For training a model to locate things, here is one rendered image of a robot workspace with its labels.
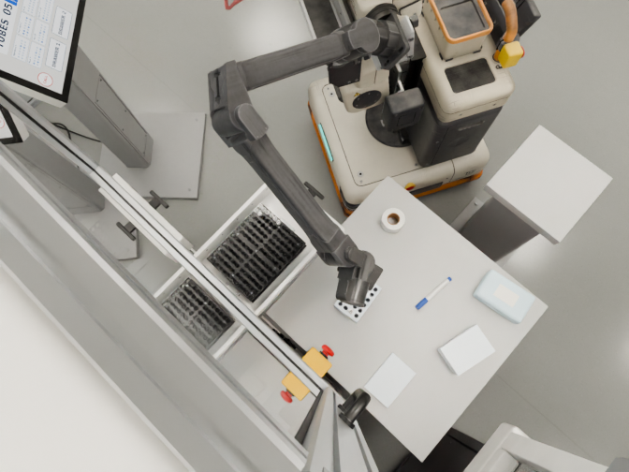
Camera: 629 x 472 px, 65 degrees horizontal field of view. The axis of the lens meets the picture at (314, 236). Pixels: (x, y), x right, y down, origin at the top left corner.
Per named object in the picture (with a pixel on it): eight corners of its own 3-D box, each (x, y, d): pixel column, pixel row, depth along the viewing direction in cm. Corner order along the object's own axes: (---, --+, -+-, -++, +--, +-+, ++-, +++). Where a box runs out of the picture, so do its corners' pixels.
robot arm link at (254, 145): (250, 95, 92) (223, 108, 100) (231, 114, 89) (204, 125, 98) (369, 254, 111) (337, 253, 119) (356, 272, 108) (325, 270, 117)
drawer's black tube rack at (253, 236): (264, 210, 148) (261, 202, 142) (307, 248, 145) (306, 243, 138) (212, 263, 145) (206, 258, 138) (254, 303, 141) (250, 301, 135)
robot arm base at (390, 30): (411, 49, 118) (394, 8, 121) (387, 44, 113) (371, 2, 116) (387, 71, 124) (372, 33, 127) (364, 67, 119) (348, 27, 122)
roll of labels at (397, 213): (396, 208, 155) (398, 203, 151) (407, 227, 153) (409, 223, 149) (376, 217, 154) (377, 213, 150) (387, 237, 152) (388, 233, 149)
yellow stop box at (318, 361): (314, 345, 137) (314, 344, 130) (334, 363, 136) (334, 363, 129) (302, 359, 136) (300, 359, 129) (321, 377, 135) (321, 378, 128)
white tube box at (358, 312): (358, 273, 150) (358, 271, 146) (380, 290, 148) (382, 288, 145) (333, 306, 148) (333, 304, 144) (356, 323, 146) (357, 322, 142)
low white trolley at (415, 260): (370, 235, 231) (387, 174, 158) (476, 327, 219) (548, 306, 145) (285, 328, 222) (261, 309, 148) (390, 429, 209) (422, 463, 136)
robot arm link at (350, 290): (350, 244, 108) (325, 243, 115) (336, 295, 106) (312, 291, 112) (386, 261, 115) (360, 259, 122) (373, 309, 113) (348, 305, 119)
